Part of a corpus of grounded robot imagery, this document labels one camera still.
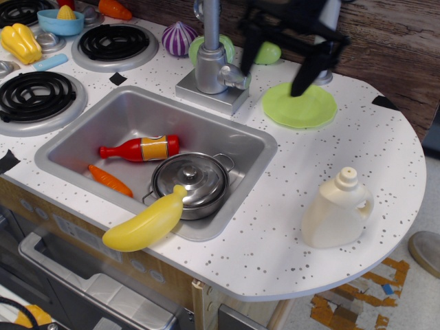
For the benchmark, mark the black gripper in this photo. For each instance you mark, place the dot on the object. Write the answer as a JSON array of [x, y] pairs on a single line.
[[282, 24]]

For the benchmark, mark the yellow toy banana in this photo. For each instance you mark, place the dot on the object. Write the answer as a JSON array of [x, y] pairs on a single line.
[[149, 226]]

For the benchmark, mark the green plastic plate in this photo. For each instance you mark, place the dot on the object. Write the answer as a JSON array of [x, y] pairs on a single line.
[[315, 108]]

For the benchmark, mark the green toy pear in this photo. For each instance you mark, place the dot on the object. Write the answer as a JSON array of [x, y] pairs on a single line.
[[268, 54]]

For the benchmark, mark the grey metal pole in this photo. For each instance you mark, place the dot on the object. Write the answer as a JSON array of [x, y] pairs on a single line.
[[321, 18]]

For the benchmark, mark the silver toy faucet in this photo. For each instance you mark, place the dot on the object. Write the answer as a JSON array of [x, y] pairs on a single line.
[[214, 82]]

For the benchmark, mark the light green toy cabbage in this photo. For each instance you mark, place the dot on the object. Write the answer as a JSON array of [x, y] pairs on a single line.
[[223, 39]]

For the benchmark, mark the purple striped toy onion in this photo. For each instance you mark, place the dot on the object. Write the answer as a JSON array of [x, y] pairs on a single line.
[[177, 38]]

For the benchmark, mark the steel pot with lid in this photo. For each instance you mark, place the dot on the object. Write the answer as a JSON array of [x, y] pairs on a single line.
[[206, 179]]

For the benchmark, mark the red toy ketchup bottle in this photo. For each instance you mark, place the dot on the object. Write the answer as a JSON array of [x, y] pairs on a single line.
[[144, 149]]

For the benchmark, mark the cream detergent jug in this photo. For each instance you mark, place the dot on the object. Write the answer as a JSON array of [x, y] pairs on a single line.
[[337, 214]]

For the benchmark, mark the rear right stove burner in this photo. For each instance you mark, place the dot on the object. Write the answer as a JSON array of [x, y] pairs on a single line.
[[111, 48]]

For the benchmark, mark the stove burner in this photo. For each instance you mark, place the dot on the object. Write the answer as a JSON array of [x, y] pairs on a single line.
[[111, 48], [23, 11], [37, 103]]

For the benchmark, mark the orange toy carrot on stove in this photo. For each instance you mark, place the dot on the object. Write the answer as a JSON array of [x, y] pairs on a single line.
[[114, 9]]

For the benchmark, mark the silver sink basin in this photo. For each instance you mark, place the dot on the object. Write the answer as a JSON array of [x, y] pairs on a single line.
[[131, 112]]

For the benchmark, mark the orange toy carrot in sink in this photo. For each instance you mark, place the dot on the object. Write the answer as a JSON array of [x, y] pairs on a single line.
[[108, 180]]

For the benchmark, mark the yellow toy corn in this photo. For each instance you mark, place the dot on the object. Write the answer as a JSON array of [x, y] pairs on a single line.
[[66, 13]]

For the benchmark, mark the blue plastic bowl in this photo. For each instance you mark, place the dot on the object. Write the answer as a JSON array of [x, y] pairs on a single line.
[[48, 22]]

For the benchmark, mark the round stool base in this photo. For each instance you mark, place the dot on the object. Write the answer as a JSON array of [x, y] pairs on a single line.
[[424, 248]]

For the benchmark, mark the front left stove burner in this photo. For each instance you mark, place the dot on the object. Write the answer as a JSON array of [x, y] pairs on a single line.
[[37, 103]]

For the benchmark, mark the yellow toy bell pepper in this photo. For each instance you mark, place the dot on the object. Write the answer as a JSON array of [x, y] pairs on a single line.
[[19, 40]]

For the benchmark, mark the rear left stove burner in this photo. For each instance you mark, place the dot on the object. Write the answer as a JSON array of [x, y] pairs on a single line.
[[23, 11]]

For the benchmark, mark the light blue toy handle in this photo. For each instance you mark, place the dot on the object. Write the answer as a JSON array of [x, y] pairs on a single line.
[[50, 63]]

